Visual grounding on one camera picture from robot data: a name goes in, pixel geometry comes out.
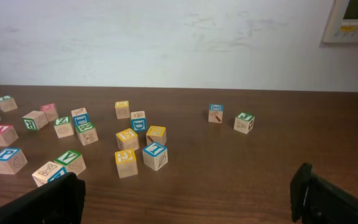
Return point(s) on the wooden block blue D side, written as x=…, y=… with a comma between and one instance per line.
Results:
x=138, y=121

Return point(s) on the green R block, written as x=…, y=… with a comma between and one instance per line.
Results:
x=87, y=133

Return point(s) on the green V block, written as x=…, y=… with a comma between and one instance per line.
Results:
x=72, y=160

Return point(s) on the wooden picture block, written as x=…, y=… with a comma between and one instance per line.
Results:
x=48, y=172

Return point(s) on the yellow block right lower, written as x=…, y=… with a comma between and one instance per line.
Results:
x=126, y=163

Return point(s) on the green L block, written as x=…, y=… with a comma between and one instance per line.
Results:
x=7, y=103

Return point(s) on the beige wall device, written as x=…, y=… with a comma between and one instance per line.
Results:
x=342, y=25

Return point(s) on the blue P block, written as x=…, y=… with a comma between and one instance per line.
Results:
x=12, y=160

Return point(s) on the yellow block right upper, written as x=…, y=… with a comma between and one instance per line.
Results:
x=156, y=134

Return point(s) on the green J block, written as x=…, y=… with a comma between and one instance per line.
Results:
x=244, y=122

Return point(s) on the red block top centre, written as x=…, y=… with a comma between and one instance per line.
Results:
x=51, y=111

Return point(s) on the yellow block right cluster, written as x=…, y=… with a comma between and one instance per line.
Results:
x=127, y=139

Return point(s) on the yellow block top centre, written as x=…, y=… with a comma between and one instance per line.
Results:
x=122, y=109

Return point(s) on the wooden block green side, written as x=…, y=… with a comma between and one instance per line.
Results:
x=35, y=120

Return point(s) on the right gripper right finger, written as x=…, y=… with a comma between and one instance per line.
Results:
x=315, y=200

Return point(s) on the wooden leaf block blue side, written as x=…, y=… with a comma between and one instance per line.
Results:
x=80, y=116

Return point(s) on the red A block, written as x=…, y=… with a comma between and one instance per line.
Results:
x=7, y=135

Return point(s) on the blue I block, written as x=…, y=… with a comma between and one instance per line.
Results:
x=155, y=156

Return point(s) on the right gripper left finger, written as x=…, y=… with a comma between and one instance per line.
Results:
x=59, y=201

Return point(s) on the green Z block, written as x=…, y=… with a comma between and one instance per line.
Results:
x=63, y=127

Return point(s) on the blue X block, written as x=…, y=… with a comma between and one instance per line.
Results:
x=215, y=113

